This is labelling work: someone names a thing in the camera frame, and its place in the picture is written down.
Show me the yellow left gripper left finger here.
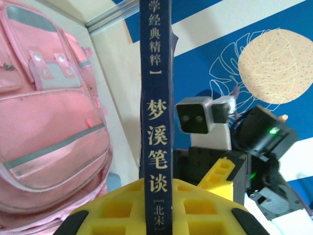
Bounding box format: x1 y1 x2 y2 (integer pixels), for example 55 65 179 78
52 178 147 235

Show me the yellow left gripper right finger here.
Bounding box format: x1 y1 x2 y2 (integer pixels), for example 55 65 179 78
170 178 269 235

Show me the grey-blue pencil case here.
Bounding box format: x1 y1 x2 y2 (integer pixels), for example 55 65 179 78
106 171 122 194

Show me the dark blue hardcover book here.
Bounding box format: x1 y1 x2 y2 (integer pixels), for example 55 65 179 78
138 0 179 235

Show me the pink student backpack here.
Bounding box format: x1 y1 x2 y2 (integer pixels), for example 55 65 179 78
0 0 113 235

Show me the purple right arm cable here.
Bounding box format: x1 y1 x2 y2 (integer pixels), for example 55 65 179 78
231 85 243 120

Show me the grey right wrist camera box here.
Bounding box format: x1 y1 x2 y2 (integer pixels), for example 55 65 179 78
176 95 237 150

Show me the aluminium left frame post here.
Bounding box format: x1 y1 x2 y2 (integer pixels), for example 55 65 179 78
85 0 141 34

